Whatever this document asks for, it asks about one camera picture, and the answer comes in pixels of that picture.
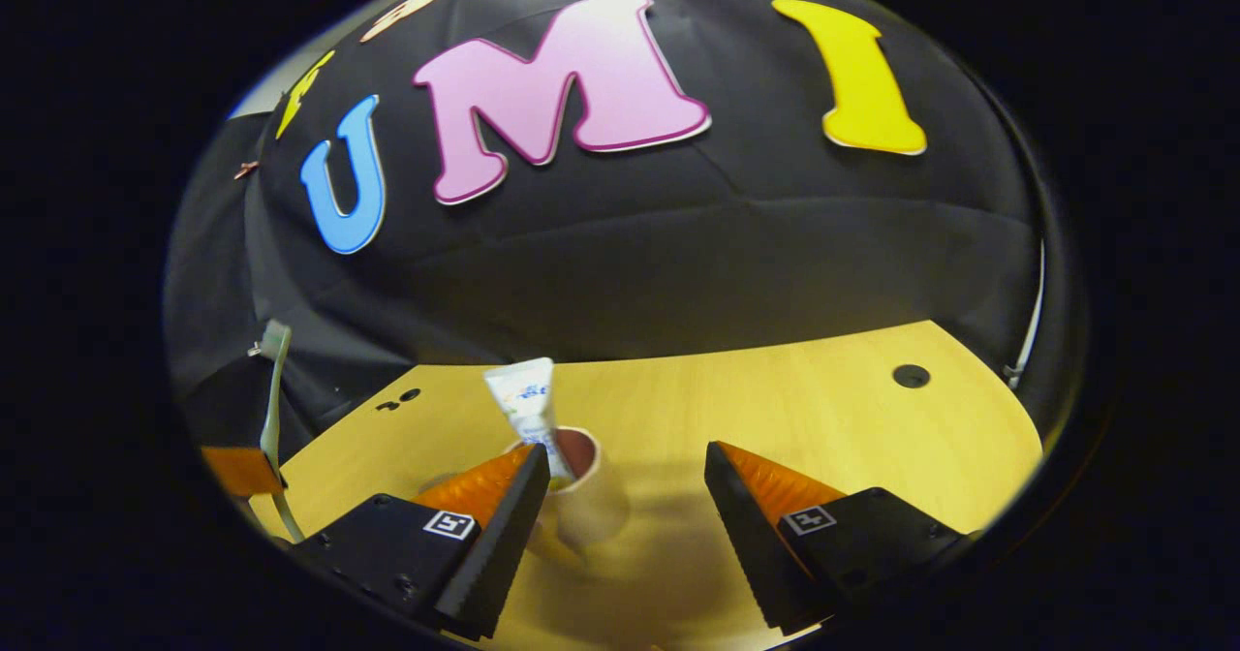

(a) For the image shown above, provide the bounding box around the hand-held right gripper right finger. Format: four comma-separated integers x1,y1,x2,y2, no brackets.
704,441,970,635

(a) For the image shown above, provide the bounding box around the light blue toothbrush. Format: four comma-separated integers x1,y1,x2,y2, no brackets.
258,320,307,543

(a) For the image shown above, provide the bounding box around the wooden desktop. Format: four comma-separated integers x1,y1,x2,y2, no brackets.
247,320,1044,650

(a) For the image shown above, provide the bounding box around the white toothpaste tube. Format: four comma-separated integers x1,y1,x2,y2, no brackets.
483,357,574,487

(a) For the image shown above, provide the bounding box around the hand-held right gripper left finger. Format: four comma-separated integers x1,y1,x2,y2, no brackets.
291,443,551,642

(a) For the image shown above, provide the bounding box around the beige cup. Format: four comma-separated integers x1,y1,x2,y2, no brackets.
504,426,631,560

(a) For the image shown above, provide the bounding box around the black backdrop cloth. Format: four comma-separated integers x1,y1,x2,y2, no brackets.
165,0,1067,439

